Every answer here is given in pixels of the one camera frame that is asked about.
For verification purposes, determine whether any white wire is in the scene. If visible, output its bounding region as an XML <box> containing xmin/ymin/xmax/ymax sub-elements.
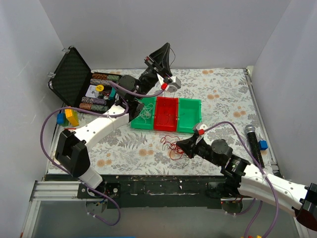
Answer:
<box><xmin>135</xmin><ymin>102</ymin><xmax>155</xmax><ymax>123</ymax></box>

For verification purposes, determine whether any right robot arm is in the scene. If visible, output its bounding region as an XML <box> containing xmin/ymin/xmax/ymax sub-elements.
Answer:
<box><xmin>176</xmin><ymin>123</ymin><xmax>317</xmax><ymax>231</ymax></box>

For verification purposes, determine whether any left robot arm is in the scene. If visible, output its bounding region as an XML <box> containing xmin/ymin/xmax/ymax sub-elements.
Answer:
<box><xmin>54</xmin><ymin>43</ymin><xmax>175</xmax><ymax>198</ymax></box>

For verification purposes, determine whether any green plastic bin right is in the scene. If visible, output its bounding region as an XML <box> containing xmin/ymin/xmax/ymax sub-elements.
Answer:
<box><xmin>177</xmin><ymin>98</ymin><xmax>202</xmax><ymax>133</ymax></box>

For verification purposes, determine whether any green plastic bin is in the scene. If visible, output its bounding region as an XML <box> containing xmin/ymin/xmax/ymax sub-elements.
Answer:
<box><xmin>131</xmin><ymin>97</ymin><xmax>157</xmax><ymax>130</ymax></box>
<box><xmin>177</xmin><ymin>98</ymin><xmax>202</xmax><ymax>133</ymax></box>

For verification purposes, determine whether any red plastic bin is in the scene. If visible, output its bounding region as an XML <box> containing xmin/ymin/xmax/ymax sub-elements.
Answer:
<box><xmin>154</xmin><ymin>97</ymin><xmax>179</xmax><ymax>132</ymax></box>

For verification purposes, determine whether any green plastic bin left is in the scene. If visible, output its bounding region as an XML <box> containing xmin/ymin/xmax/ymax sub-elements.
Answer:
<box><xmin>131</xmin><ymin>97</ymin><xmax>157</xmax><ymax>130</ymax></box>

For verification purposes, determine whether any black microphone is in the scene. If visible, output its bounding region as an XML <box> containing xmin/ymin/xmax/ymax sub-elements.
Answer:
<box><xmin>244</xmin><ymin>124</ymin><xmax>264</xmax><ymax>168</ymax></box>

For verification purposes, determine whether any small blue toy brick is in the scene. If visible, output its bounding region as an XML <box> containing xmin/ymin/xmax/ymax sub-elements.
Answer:
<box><xmin>258</xmin><ymin>140</ymin><xmax>268</xmax><ymax>151</ymax></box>

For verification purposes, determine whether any yellow poker dealer chip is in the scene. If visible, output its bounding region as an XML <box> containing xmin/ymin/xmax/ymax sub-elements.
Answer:
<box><xmin>96</xmin><ymin>85</ymin><xmax>104</xmax><ymax>92</ymax></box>

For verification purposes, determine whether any black poker chip case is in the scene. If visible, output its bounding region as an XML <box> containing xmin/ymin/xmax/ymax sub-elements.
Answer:
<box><xmin>48</xmin><ymin>46</ymin><xmax>123</xmax><ymax>114</ymax></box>

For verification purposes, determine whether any yellow toy brick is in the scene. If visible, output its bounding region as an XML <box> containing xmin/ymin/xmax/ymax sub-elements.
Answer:
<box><xmin>64</xmin><ymin>108</ymin><xmax>79</xmax><ymax>127</ymax></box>

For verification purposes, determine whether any green toy brick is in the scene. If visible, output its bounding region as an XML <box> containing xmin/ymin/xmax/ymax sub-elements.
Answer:
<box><xmin>61</xmin><ymin>119</ymin><xmax>70</xmax><ymax>127</ymax></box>

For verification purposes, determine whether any red wire tangle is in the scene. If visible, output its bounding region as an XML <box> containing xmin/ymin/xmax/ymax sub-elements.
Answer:
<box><xmin>160</xmin><ymin>135</ymin><xmax>189</xmax><ymax>161</ymax></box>

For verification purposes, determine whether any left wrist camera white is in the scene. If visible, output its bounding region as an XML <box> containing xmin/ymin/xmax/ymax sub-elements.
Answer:
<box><xmin>157</xmin><ymin>74</ymin><xmax>181</xmax><ymax>93</ymax></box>

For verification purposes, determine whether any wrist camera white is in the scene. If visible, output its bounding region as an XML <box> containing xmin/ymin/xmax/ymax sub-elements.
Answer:
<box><xmin>193</xmin><ymin>122</ymin><xmax>207</xmax><ymax>135</ymax></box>
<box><xmin>157</xmin><ymin>74</ymin><xmax>181</xmax><ymax>93</ymax></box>

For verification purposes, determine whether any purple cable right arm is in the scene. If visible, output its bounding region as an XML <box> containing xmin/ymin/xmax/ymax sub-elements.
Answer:
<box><xmin>200</xmin><ymin>121</ymin><xmax>279</xmax><ymax>238</ymax></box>

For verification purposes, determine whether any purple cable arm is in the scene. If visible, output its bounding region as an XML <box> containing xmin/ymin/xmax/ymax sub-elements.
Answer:
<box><xmin>40</xmin><ymin>81</ymin><xmax>166</xmax><ymax>226</ymax></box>
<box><xmin>200</xmin><ymin>121</ymin><xmax>279</xmax><ymax>238</ymax></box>

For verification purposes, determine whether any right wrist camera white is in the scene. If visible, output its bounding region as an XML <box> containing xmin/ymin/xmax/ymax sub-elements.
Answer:
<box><xmin>193</xmin><ymin>122</ymin><xmax>207</xmax><ymax>135</ymax></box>

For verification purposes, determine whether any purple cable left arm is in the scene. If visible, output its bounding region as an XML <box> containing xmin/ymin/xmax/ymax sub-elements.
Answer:
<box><xmin>40</xmin><ymin>81</ymin><xmax>166</xmax><ymax>226</ymax></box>

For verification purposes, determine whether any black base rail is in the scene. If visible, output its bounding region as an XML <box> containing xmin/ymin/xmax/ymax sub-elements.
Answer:
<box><xmin>76</xmin><ymin>174</ymin><xmax>253</xmax><ymax>209</ymax></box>

